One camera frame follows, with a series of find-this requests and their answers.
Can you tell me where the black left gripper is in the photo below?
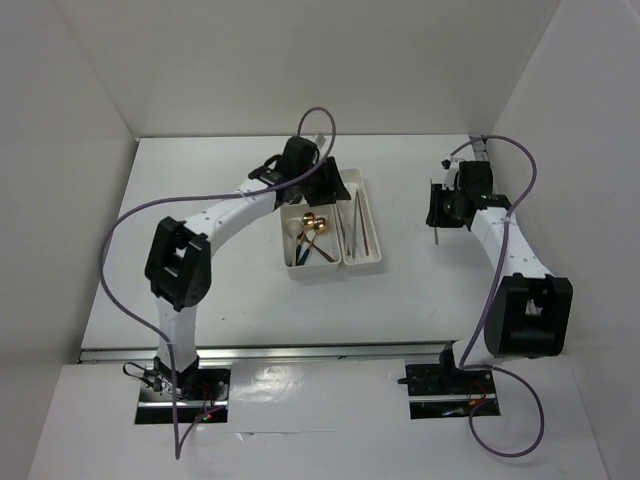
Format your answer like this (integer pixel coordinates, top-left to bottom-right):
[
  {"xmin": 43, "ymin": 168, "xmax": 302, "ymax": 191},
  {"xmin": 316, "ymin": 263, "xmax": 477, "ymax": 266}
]
[{"xmin": 294, "ymin": 155, "xmax": 350, "ymax": 207}]

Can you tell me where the gold spoon green handle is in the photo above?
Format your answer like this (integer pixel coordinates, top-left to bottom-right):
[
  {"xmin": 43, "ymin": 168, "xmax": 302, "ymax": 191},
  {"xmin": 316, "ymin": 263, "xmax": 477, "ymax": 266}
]
[
  {"xmin": 293, "ymin": 212, "xmax": 316, "ymax": 266},
  {"xmin": 297, "ymin": 217, "xmax": 328, "ymax": 266}
]

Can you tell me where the white plastic spoon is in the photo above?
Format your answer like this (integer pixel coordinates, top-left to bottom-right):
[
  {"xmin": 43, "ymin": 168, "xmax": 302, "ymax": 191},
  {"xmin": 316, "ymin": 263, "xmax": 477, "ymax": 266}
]
[{"xmin": 286, "ymin": 219, "xmax": 303, "ymax": 267}]

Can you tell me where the dark wooden spoon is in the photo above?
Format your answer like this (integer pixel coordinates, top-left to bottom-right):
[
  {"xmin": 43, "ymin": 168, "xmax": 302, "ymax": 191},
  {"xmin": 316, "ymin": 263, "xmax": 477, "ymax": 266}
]
[{"xmin": 313, "ymin": 241, "xmax": 336, "ymax": 263}]

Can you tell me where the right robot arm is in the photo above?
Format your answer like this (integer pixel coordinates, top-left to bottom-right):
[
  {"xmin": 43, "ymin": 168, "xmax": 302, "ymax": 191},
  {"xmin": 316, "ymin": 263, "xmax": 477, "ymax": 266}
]
[{"xmin": 426, "ymin": 158, "xmax": 573, "ymax": 392}]

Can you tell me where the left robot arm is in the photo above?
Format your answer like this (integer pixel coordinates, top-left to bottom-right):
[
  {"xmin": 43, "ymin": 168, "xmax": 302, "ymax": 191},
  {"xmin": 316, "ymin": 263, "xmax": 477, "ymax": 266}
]
[{"xmin": 144, "ymin": 135, "xmax": 350, "ymax": 399}]

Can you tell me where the white narrow tray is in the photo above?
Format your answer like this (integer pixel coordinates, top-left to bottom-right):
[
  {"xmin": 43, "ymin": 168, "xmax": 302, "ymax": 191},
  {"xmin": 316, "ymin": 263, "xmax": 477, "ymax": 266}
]
[{"xmin": 332, "ymin": 168, "xmax": 382, "ymax": 272}]

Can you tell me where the white divided utensil tray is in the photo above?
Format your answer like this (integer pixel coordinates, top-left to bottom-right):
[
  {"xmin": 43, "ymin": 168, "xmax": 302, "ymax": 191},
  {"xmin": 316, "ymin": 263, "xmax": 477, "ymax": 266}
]
[{"xmin": 280, "ymin": 203, "xmax": 342, "ymax": 280}]

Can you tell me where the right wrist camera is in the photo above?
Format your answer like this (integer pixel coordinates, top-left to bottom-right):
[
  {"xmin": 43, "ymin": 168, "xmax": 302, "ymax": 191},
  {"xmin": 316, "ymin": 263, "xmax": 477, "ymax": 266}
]
[{"xmin": 441, "ymin": 156, "xmax": 463, "ymax": 190}]

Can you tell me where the aluminium side rail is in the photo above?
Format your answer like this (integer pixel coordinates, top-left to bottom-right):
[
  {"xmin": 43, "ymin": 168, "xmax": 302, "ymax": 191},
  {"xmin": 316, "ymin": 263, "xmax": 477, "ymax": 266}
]
[{"xmin": 469, "ymin": 133, "xmax": 551, "ymax": 355}]

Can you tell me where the aluminium front rail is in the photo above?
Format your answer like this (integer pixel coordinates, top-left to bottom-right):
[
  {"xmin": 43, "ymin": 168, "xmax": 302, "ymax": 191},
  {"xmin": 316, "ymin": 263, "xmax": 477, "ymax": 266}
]
[{"xmin": 78, "ymin": 341, "xmax": 452, "ymax": 365}]

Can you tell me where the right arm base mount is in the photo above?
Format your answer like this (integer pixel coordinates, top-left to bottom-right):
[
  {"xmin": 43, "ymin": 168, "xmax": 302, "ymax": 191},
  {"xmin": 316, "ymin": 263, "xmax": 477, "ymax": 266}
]
[{"xmin": 397, "ymin": 350, "xmax": 501, "ymax": 420}]

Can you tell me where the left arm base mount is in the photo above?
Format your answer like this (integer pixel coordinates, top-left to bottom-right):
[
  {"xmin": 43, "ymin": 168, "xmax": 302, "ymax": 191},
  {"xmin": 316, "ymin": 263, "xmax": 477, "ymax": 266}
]
[{"xmin": 122, "ymin": 361, "xmax": 231, "ymax": 425}]

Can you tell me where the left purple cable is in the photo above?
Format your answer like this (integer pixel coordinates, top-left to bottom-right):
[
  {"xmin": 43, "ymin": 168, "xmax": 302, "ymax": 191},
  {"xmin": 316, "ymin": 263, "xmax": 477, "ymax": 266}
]
[{"xmin": 101, "ymin": 107, "xmax": 337, "ymax": 460}]

